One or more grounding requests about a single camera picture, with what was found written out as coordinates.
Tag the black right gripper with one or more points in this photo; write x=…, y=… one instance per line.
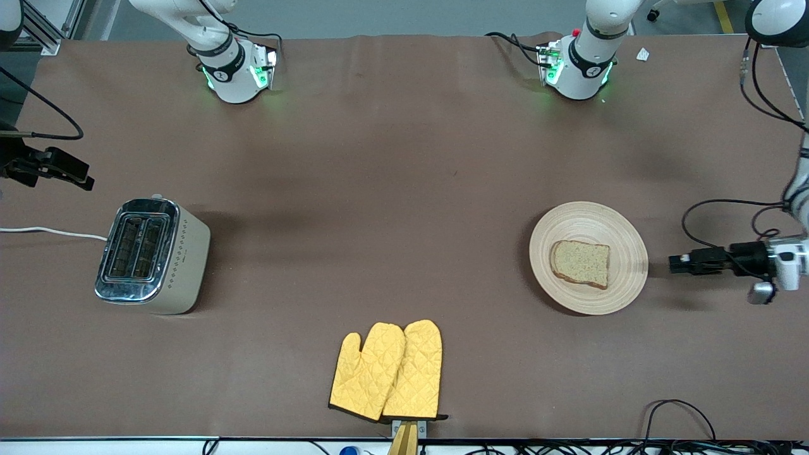
x=12, y=158

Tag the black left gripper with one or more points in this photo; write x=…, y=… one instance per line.
x=746, y=257

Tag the round wooden plate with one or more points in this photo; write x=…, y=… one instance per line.
x=588, y=221

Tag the brown bread toast slice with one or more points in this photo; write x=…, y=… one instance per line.
x=581, y=263

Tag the chrome and cream toaster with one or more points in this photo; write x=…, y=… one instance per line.
x=158, y=265

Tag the small white paper scrap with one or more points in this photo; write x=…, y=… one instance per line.
x=643, y=55

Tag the yellow quilted oven mitt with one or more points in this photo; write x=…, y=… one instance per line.
x=414, y=373
x=363, y=373

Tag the brown table cover mat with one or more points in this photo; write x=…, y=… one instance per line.
x=379, y=189

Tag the blue round cap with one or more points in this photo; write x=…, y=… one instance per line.
x=349, y=450

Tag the aluminium frame profile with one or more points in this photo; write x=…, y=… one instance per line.
x=44, y=31

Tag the wooden clamp with metal bracket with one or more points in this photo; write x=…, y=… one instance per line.
x=404, y=439

